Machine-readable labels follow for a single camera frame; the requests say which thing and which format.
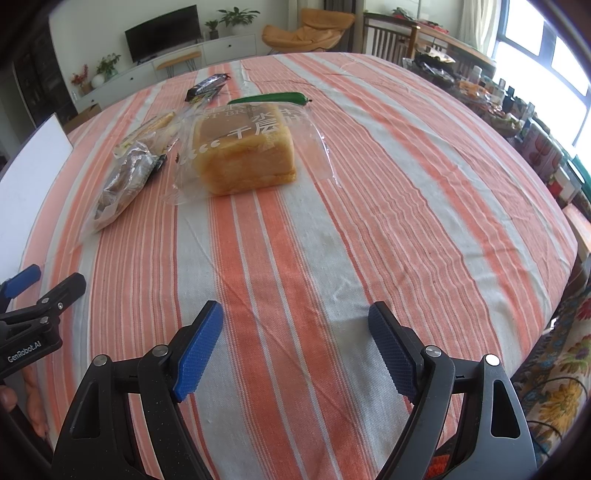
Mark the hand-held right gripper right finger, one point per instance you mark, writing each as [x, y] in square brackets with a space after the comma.
[395, 355]

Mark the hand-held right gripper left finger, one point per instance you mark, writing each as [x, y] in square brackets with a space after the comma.
[198, 355]

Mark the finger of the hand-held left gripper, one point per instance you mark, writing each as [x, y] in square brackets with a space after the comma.
[25, 277]
[69, 288]

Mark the white cardboard box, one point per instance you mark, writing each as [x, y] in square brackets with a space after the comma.
[32, 184]

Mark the brown pastry bag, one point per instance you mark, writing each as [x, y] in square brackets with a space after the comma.
[124, 180]

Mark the long beige cracker packet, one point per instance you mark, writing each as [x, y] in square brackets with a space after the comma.
[147, 129]

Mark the bread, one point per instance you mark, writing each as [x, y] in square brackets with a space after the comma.
[249, 157]

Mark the dark snack bar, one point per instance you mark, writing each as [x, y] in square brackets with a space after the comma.
[207, 84]

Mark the green sausage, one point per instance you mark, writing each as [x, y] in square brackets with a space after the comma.
[277, 98]

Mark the person's left hand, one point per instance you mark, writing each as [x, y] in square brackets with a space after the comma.
[37, 406]

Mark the floral sofa cover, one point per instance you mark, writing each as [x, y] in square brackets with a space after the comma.
[554, 369]

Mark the brown cardboard box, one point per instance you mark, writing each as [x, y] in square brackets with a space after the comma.
[81, 117]

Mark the dark glass cabinet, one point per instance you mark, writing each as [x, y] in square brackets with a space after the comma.
[41, 78]

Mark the red flowers in vase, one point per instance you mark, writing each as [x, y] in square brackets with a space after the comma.
[81, 78]

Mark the green plant in white vase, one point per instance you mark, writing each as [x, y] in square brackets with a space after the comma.
[107, 67]

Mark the red patterned tin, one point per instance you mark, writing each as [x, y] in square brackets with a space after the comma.
[551, 159]
[533, 143]

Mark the wooden stool with metal legs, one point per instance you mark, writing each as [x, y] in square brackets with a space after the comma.
[178, 59]

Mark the green cloth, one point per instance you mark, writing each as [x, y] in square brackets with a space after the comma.
[582, 170]

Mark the black television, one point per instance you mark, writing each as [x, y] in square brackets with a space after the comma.
[161, 32]

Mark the white television cabinet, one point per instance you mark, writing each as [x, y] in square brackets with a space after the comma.
[231, 46]

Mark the black tray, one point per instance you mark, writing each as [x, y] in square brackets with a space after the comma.
[431, 62]

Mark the small potted plant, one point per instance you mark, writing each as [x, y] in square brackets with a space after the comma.
[212, 28]

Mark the large potted plant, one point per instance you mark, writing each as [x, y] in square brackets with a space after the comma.
[238, 18]

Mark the wooden slatted bench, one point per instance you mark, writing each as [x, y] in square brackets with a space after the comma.
[388, 37]

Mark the orange lounge chair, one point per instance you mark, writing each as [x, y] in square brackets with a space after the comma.
[304, 32]

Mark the window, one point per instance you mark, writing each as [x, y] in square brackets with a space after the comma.
[545, 55]

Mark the white curtain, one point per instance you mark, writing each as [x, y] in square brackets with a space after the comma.
[478, 23]

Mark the grey curtain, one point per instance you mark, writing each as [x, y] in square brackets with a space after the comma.
[339, 4]

